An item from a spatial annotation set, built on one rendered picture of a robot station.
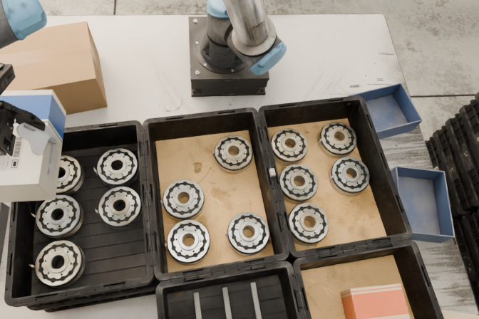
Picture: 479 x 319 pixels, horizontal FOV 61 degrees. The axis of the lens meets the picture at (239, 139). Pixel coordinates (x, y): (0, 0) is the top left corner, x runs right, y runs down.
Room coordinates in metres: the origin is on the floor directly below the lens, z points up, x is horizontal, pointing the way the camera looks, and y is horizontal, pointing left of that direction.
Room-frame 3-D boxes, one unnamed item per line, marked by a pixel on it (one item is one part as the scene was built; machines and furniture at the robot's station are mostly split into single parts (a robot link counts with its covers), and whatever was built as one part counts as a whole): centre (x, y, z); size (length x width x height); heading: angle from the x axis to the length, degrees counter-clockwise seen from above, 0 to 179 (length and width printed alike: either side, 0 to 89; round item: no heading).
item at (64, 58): (0.65, 0.62, 0.78); 0.30 x 0.22 x 0.16; 115
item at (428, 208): (0.45, -0.55, 0.74); 0.20 x 0.15 x 0.07; 4
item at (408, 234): (0.43, -0.24, 0.92); 0.40 x 0.30 x 0.02; 19
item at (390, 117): (0.75, -0.44, 0.74); 0.20 x 0.15 x 0.07; 116
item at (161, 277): (0.33, 0.05, 0.92); 0.40 x 0.30 x 0.02; 19
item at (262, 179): (0.33, 0.05, 0.87); 0.40 x 0.30 x 0.11; 19
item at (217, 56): (0.84, 0.10, 0.85); 0.15 x 0.15 x 0.10
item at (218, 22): (0.83, 0.09, 0.97); 0.13 x 0.12 x 0.14; 48
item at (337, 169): (0.45, -0.31, 0.86); 0.10 x 0.10 x 0.01
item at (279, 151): (0.51, -0.14, 0.86); 0.10 x 0.10 x 0.01
